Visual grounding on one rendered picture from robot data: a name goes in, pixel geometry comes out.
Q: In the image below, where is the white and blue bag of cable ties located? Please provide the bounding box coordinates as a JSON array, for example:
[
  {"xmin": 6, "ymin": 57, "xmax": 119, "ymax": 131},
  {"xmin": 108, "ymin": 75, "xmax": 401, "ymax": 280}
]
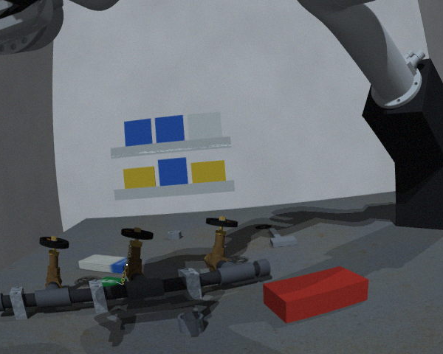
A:
[{"xmin": 78, "ymin": 254, "xmax": 127, "ymax": 274}]

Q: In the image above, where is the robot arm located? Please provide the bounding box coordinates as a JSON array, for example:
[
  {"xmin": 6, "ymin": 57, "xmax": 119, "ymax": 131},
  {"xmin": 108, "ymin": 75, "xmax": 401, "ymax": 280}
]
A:
[{"xmin": 13, "ymin": 0, "xmax": 425, "ymax": 108}]

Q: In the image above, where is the dark grey pipe with three valves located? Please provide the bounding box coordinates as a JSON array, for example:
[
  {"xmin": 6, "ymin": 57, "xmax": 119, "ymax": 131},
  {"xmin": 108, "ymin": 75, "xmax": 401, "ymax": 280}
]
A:
[{"xmin": 0, "ymin": 216, "xmax": 271, "ymax": 320}]

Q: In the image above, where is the red rectangular block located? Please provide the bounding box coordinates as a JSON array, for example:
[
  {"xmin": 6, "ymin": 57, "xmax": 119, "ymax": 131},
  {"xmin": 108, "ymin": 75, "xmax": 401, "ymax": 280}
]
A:
[{"xmin": 263, "ymin": 266, "xmax": 368, "ymax": 323}]

